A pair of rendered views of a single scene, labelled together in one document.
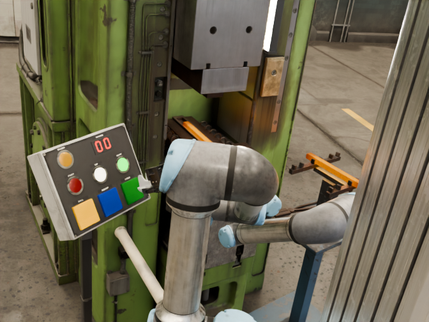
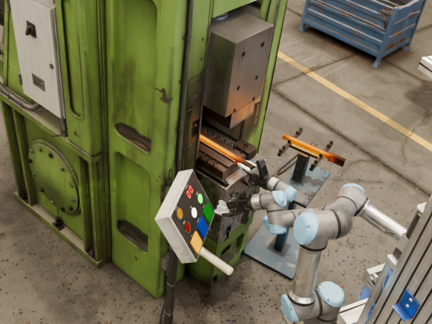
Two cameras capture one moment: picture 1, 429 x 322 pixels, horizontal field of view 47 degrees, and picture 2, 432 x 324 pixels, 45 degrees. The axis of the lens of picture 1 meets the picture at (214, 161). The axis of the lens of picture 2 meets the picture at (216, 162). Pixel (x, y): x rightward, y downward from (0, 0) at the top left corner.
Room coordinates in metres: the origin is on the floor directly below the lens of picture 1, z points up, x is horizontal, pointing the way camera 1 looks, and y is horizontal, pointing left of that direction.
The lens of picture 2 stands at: (-0.23, 0.96, 2.81)
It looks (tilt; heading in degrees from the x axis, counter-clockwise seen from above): 39 degrees down; 337
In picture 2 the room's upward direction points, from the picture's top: 8 degrees clockwise
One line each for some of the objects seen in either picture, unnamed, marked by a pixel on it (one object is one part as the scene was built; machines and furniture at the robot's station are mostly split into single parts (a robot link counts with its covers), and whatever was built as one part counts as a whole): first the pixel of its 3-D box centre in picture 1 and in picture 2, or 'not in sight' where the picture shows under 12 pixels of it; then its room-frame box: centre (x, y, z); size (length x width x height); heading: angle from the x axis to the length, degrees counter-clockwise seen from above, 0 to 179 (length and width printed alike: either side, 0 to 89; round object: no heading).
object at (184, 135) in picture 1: (191, 143); (205, 150); (1.95, 0.11, 0.96); 0.42 x 0.20 x 0.09; 32
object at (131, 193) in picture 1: (131, 190); (207, 213); (1.42, 0.27, 1.01); 0.07 x 0.05 x 0.07; 147
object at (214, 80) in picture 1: (199, 63); (211, 97); (1.95, 0.11, 1.32); 0.42 x 0.20 x 0.10; 32
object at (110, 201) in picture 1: (109, 202); (201, 227); (1.34, 0.32, 1.01); 0.07 x 0.05 x 0.07; 147
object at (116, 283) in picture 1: (117, 282); (168, 260); (1.68, 0.36, 0.36); 0.09 x 0.07 x 0.12; 122
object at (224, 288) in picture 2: not in sight; (221, 278); (1.73, -0.03, 0.01); 0.58 x 0.39 x 0.01; 122
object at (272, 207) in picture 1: (265, 200); (285, 191); (1.51, -0.20, 0.97); 0.11 x 0.08 x 0.09; 32
